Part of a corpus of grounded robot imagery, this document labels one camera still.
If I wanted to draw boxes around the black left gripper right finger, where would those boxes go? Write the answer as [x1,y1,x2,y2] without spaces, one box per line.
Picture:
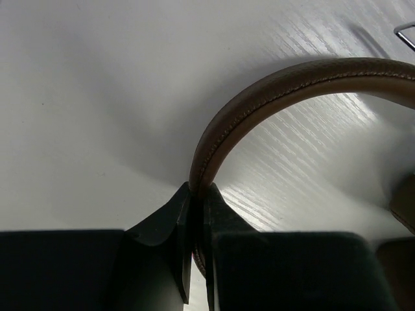
[204,185,414,310]

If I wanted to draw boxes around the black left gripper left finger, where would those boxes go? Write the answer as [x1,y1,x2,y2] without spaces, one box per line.
[1,184,191,310]

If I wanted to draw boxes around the brown silver headphones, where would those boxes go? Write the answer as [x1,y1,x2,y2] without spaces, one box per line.
[188,27,415,279]

